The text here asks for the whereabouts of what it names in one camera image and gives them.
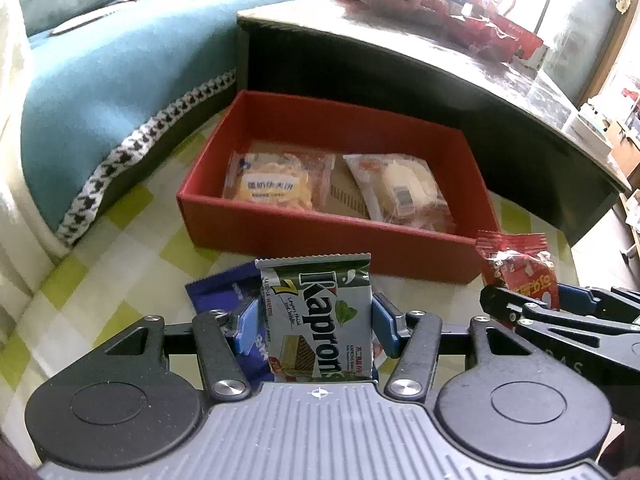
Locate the white knit blanket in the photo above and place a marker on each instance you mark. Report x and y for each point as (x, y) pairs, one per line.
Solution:
(15, 135)

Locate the wooden shelf unit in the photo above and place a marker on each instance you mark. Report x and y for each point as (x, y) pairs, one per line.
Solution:
(615, 150)

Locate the green white checked tablecloth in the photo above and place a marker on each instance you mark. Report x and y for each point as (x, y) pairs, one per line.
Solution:
(100, 280)

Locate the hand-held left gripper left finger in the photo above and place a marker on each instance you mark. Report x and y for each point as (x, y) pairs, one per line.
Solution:
(249, 327)

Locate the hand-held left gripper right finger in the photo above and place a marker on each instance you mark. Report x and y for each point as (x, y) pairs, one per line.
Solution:
(385, 325)

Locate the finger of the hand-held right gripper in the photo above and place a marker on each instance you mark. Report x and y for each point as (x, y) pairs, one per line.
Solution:
(575, 297)
(505, 302)

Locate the blue cushion houndstooth trim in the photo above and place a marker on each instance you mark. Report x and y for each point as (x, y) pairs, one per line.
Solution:
(125, 85)

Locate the red candy packet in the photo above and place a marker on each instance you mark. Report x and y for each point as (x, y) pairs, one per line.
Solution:
(525, 275)

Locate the dark blue snack packet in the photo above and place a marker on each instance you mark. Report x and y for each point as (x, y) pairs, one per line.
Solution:
(220, 290)

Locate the red cardboard box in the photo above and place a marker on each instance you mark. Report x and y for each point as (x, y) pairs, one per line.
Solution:
(325, 240)

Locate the clear bread roll packet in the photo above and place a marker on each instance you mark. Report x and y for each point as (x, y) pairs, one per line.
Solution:
(400, 185)

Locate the green white wafer packet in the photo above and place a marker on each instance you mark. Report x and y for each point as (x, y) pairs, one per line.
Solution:
(320, 310)

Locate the yellow waffle packet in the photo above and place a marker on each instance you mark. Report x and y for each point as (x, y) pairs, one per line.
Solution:
(275, 185)

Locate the dark coffee table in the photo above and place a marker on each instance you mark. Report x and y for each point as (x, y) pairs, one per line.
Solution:
(400, 75)

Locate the red snack bag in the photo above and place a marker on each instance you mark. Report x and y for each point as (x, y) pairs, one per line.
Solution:
(480, 35)

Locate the red white carton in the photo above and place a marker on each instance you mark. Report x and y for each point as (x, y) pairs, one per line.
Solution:
(529, 50)

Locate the dark maroon cloth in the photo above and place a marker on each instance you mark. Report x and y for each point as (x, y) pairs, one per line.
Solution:
(15, 460)
(625, 455)

